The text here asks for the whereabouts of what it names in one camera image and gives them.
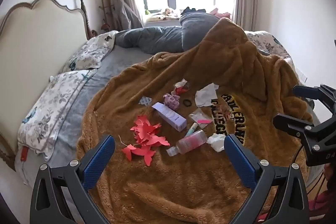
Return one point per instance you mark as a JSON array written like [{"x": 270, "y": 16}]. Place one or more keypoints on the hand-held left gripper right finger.
[{"x": 239, "y": 158}]

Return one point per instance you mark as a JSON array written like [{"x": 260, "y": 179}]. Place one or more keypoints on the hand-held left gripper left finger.
[{"x": 99, "y": 158}]

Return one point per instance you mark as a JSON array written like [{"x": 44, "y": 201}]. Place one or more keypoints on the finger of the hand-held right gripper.
[
  {"x": 288, "y": 123},
  {"x": 304, "y": 91}
]

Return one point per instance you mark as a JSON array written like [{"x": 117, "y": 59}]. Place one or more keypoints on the clear plastic bag pink strip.
[{"x": 199, "y": 117}]

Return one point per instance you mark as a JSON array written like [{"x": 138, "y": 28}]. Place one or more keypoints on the white cloth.
[{"x": 206, "y": 95}]

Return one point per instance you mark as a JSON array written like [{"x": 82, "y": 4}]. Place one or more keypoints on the purple cardboard box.
[{"x": 168, "y": 115}]

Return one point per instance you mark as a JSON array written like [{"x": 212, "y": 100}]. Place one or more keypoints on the person's right forearm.
[{"x": 330, "y": 172}]

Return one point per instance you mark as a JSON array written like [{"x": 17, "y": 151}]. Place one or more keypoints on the crumpled white tissue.
[{"x": 215, "y": 141}]

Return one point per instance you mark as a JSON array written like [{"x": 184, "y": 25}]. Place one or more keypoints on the clear red printed wrapper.
[{"x": 226, "y": 109}]

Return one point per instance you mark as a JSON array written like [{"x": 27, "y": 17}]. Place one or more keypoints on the pink liquid bottle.
[{"x": 190, "y": 142}]

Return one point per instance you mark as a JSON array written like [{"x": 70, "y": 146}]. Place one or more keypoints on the red paper butterfly garland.
[{"x": 147, "y": 132}]

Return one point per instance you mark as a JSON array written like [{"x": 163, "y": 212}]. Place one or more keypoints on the small teal white tube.
[{"x": 191, "y": 129}]

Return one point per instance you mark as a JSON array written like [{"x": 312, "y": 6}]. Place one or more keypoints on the brown fleece blanket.
[{"x": 183, "y": 187}]

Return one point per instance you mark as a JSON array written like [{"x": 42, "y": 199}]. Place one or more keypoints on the floral quilt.
[{"x": 265, "y": 41}]

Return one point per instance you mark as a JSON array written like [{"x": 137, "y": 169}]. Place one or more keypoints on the large floral pillow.
[{"x": 52, "y": 108}]

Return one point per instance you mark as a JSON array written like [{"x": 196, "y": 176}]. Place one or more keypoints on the blue white small packet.
[{"x": 145, "y": 101}]

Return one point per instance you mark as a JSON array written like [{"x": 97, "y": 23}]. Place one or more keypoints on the purple scrunchie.
[{"x": 171, "y": 100}]

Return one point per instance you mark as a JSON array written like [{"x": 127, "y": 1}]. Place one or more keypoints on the red and white wrapper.
[{"x": 179, "y": 88}]

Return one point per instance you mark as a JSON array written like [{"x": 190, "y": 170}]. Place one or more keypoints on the small floral pillow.
[{"x": 89, "y": 53}]

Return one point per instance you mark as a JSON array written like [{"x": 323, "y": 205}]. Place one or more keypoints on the pink cloth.
[{"x": 221, "y": 13}]

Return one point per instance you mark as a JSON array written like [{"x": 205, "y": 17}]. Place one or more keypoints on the grey duvet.
[{"x": 157, "y": 37}]

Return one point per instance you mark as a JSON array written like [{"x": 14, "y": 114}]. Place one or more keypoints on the black cloth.
[{"x": 194, "y": 10}]

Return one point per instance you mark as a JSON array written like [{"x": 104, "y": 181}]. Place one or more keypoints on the cream upholstered bed headboard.
[{"x": 31, "y": 37}]

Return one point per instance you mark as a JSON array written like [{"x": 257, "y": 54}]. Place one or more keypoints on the grey cushion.
[{"x": 126, "y": 14}]

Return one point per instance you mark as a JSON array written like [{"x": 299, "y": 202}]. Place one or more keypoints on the small green toy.
[{"x": 148, "y": 12}]

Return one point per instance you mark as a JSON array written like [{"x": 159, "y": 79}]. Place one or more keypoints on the wooden coat rack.
[{"x": 106, "y": 3}]

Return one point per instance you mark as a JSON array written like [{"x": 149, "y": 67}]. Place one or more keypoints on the beige plush toy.
[{"x": 170, "y": 12}]

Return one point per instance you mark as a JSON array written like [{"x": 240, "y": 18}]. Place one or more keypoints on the white wall outlet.
[{"x": 303, "y": 77}]

